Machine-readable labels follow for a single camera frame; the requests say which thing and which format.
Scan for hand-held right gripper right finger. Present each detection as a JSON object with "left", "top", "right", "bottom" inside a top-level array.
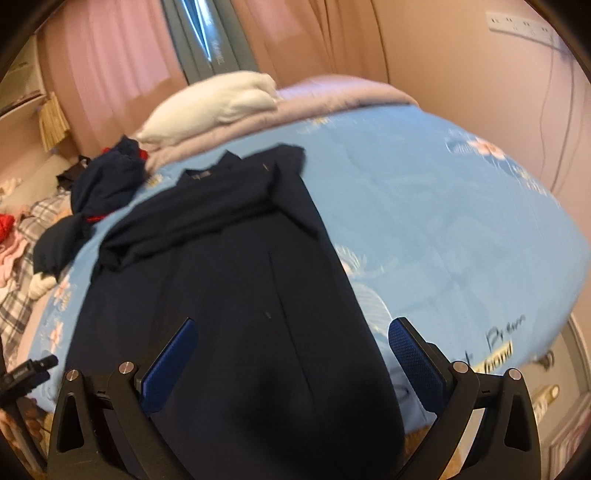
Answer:
[{"left": 388, "top": 316, "right": 541, "bottom": 480}]

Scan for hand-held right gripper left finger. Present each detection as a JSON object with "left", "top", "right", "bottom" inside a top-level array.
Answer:
[{"left": 46, "top": 316, "right": 204, "bottom": 480}]

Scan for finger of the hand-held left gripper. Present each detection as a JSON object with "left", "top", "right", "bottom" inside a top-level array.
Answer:
[{"left": 0, "top": 354, "right": 59, "bottom": 402}]

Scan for navy zip jacket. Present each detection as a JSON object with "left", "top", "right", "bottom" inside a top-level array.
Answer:
[{"left": 69, "top": 144, "right": 407, "bottom": 480}]

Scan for pink fleece clothes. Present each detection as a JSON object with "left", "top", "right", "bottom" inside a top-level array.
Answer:
[{"left": 0, "top": 235, "right": 31, "bottom": 287}]

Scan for crumpled navy clothes pile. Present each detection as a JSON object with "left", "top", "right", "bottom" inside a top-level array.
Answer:
[{"left": 69, "top": 135, "right": 148, "bottom": 220}]

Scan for black clothes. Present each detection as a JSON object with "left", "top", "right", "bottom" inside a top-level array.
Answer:
[{"left": 58, "top": 156, "right": 100, "bottom": 190}]

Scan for grey plaid blanket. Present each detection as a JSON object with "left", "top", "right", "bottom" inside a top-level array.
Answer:
[{"left": 0, "top": 194, "right": 75, "bottom": 342}]

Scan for white cloth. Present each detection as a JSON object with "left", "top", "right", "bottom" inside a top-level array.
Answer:
[{"left": 28, "top": 272, "right": 61, "bottom": 298}]

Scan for folded navy garment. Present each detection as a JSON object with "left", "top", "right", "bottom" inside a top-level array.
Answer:
[{"left": 32, "top": 215, "right": 93, "bottom": 282}]

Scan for blue floral duvet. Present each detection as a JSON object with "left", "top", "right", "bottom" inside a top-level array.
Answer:
[{"left": 23, "top": 104, "right": 587, "bottom": 435}]

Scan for white bedside cabinet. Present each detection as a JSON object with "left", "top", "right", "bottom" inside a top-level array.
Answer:
[{"left": 526, "top": 314, "right": 589, "bottom": 480}]

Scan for beige headboard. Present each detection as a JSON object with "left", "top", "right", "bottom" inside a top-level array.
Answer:
[{"left": 0, "top": 150, "right": 81, "bottom": 199}]

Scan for white fluffy pillow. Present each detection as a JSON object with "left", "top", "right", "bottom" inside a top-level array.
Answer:
[{"left": 136, "top": 71, "right": 280, "bottom": 145}]

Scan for lilac quilt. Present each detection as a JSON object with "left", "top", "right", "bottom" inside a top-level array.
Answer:
[{"left": 148, "top": 76, "right": 419, "bottom": 174}]

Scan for pink curtain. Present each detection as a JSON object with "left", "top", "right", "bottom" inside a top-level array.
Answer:
[
  {"left": 44, "top": 0, "right": 190, "bottom": 134},
  {"left": 231, "top": 0, "right": 393, "bottom": 88}
]

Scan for blue-grey curtain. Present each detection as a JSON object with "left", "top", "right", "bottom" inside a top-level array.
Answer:
[{"left": 161, "top": 0, "right": 257, "bottom": 86}]

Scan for white wall shelf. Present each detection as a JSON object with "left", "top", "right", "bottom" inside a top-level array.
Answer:
[{"left": 0, "top": 34, "right": 47, "bottom": 121}]

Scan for white wall socket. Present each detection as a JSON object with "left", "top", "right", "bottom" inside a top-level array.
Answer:
[{"left": 487, "top": 13, "right": 566, "bottom": 47}]

